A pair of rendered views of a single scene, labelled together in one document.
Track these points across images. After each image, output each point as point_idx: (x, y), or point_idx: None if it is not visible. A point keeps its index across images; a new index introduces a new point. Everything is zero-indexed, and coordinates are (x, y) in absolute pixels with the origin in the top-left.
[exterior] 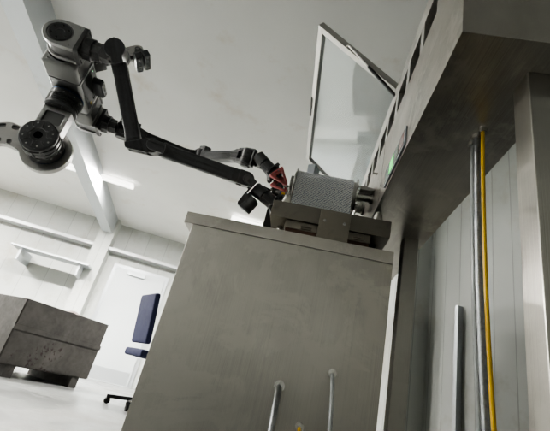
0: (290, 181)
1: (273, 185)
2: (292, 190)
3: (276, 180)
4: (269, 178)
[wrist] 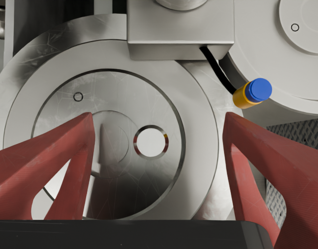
0: (33, 125)
1: (293, 166)
2: (50, 59)
3: (26, 142)
4: (93, 248)
